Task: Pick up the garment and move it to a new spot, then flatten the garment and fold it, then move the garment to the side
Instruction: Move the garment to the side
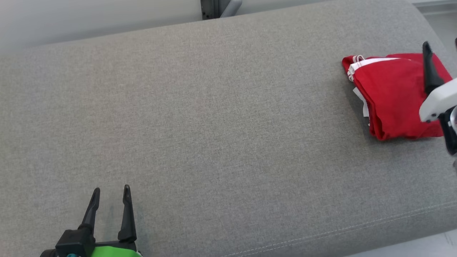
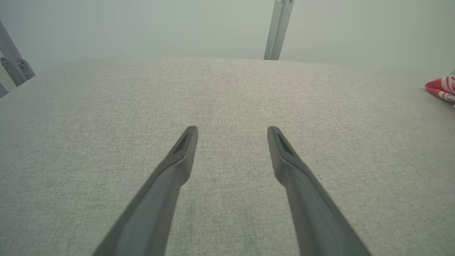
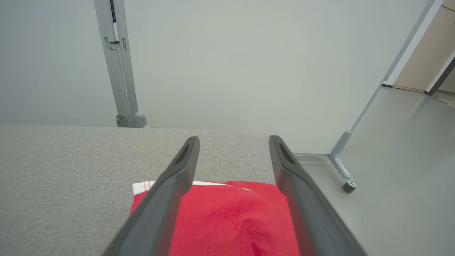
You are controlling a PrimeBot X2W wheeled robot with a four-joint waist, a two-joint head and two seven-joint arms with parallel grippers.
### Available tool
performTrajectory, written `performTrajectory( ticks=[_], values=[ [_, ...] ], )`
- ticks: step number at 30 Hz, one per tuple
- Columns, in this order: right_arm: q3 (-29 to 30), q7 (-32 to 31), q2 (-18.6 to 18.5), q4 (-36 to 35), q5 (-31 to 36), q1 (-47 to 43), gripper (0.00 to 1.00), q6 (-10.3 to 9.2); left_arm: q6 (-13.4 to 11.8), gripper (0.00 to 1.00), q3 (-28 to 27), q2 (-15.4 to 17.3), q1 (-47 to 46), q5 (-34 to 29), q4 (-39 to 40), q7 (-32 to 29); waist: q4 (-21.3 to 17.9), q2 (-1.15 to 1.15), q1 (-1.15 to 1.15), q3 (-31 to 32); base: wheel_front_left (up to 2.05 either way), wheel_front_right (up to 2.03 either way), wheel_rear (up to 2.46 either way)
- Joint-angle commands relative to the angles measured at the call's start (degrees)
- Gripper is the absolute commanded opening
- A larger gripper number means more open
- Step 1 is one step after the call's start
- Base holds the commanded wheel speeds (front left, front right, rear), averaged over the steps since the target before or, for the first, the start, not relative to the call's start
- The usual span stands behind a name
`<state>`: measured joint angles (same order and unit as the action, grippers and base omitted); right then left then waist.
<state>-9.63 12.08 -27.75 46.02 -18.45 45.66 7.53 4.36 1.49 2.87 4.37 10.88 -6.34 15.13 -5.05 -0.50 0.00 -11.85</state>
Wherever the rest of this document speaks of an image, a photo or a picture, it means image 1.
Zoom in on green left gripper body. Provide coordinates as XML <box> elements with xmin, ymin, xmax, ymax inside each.
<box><xmin>89</xmin><ymin>240</ymin><xmax>143</xmax><ymax>257</ymax></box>

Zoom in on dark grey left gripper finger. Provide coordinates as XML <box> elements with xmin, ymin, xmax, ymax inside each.
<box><xmin>117</xmin><ymin>185</ymin><xmax>138</xmax><ymax>244</ymax></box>
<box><xmin>78</xmin><ymin>187</ymin><xmax>101</xmax><ymax>233</ymax></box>

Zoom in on grey metal frame with bracket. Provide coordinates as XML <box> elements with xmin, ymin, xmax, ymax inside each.
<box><xmin>200</xmin><ymin>0</ymin><xmax>243</xmax><ymax>20</ymax></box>

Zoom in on red shorts with white stripes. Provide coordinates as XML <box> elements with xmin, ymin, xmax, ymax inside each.
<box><xmin>348</xmin><ymin>53</ymin><xmax>454</xmax><ymax>141</ymax></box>

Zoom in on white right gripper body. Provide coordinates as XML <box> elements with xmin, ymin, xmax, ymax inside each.
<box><xmin>419</xmin><ymin>77</ymin><xmax>457</xmax><ymax>123</ymax></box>

